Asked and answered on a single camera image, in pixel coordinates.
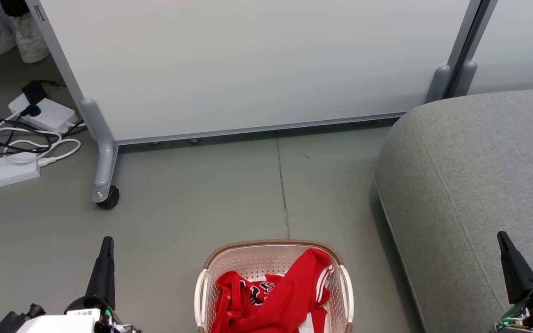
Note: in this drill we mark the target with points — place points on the white flat box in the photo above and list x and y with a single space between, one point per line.
3 175

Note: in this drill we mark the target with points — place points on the black trouser leg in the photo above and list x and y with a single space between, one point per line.
14 7

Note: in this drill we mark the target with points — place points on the large white partition panel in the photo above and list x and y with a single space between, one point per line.
257 64

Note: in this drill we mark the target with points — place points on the grey partition foot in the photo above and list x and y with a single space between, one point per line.
437 83
467 78

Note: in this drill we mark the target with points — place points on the grey fabric sofa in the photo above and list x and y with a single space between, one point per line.
470 185

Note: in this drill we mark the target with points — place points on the black caster wheel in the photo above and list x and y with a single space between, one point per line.
110 199

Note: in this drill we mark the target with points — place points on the white perforated laundry basket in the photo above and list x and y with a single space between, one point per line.
266 259

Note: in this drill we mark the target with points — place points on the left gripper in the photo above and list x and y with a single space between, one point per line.
86 307

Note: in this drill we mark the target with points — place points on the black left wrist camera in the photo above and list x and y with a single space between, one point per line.
14 321

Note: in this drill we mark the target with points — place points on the black power adapter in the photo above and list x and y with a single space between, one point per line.
34 91

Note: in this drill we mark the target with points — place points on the white power strip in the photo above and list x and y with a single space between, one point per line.
51 115

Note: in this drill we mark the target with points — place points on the red garment white striped trim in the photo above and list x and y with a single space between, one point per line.
300 281

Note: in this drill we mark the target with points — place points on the black plug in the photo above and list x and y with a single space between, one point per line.
31 111

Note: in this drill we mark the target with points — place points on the grey partition leg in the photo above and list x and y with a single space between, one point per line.
104 157

